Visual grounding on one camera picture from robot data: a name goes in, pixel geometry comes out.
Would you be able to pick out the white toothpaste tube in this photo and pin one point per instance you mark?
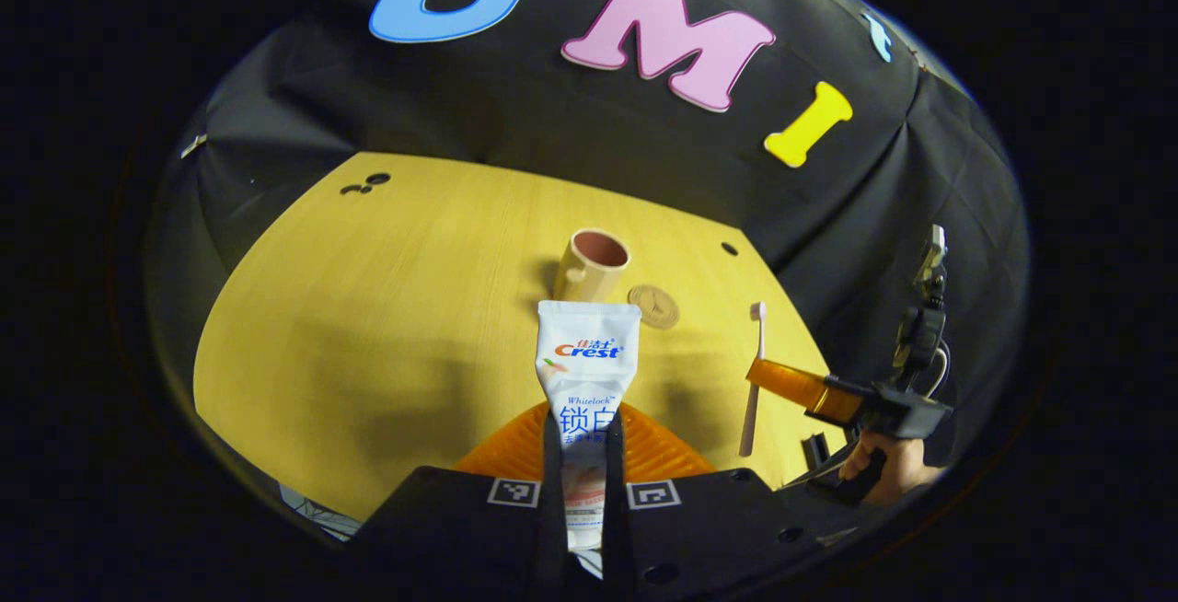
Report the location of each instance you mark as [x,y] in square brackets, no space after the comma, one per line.
[589,353]

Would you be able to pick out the small silver clip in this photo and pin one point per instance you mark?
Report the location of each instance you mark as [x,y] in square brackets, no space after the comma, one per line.
[193,144]

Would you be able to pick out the black backdrop cloth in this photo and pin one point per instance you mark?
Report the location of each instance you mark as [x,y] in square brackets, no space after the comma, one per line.
[552,123]

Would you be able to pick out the round brown coaster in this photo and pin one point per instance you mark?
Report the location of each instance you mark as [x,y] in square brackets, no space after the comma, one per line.
[655,306]

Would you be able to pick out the beige cup with pink inside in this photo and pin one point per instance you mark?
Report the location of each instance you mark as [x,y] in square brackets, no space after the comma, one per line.
[589,275]

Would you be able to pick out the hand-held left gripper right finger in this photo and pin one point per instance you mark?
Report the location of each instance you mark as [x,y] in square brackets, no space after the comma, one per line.
[615,492]

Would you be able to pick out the wooden desktop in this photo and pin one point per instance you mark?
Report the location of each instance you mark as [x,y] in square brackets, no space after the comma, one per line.
[368,326]

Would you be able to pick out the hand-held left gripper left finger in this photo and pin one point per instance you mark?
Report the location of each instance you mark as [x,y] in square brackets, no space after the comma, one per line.
[552,492]

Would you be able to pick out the pale pink toothbrush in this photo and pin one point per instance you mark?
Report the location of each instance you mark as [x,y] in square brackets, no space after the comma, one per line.
[759,335]

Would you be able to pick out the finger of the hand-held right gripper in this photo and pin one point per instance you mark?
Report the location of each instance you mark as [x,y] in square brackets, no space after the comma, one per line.
[791,384]

